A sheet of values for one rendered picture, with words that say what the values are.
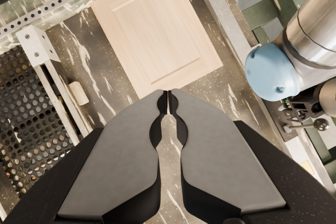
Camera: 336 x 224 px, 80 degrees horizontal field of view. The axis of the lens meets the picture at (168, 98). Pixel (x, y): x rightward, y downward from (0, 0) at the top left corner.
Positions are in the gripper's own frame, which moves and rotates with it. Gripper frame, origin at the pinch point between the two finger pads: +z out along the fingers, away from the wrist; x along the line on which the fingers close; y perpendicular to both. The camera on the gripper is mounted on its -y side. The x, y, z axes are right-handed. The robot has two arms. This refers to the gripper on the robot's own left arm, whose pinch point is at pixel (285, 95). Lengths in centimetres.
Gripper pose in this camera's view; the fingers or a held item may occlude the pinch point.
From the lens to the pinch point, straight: 67.8
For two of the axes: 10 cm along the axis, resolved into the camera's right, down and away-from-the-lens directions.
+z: 0.0, 0.1, 10.0
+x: 4.7, 8.8, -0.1
